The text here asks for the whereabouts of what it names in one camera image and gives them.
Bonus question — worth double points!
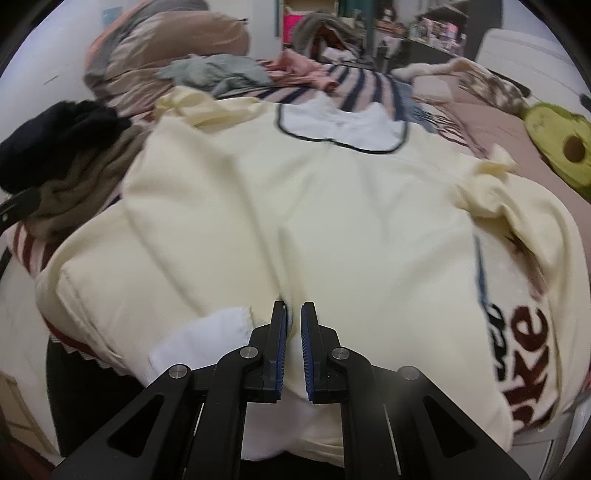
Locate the shelf with small items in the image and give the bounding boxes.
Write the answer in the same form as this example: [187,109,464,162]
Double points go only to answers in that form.
[405,4,468,48]

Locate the beige patterned plush cloth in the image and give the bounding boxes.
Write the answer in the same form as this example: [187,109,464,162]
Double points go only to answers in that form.
[392,56,534,117]

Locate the white appliance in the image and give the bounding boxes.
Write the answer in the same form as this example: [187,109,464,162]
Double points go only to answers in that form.
[475,28,583,103]

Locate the pink box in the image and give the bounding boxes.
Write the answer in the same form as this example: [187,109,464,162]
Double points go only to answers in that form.
[283,14,304,45]

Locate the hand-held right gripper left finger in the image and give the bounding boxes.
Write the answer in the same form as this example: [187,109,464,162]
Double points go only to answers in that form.
[48,301,289,480]

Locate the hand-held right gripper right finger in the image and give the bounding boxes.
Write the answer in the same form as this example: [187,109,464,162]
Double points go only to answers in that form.
[300,302,532,480]

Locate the brown bed sheet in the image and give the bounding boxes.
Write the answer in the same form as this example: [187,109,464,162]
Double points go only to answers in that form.
[413,85,591,204]

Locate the olive brown cloth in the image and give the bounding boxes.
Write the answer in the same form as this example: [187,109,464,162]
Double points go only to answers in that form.
[34,124,151,234]

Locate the pink cloth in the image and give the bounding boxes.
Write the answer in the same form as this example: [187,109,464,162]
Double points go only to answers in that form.
[267,48,340,89]

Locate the grey brown clothes pile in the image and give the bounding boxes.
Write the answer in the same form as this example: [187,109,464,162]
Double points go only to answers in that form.
[292,12,357,52]

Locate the grey cloth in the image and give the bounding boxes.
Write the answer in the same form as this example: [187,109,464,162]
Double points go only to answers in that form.
[156,54,274,97]

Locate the cream sweatshirt with white hem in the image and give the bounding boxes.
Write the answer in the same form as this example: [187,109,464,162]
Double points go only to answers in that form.
[34,85,578,462]

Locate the striped printed blanket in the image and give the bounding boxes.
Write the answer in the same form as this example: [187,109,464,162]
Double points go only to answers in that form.
[0,60,591,435]

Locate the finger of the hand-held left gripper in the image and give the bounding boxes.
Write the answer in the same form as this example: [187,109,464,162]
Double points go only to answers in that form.
[0,187,41,228]

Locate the avocado plush toy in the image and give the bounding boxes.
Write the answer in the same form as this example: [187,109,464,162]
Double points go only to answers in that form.
[523,104,591,202]

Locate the black cloth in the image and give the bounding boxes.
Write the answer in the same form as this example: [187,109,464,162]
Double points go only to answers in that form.
[0,100,134,195]

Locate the brown pillow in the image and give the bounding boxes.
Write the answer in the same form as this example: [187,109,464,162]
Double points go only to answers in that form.
[84,0,251,100]

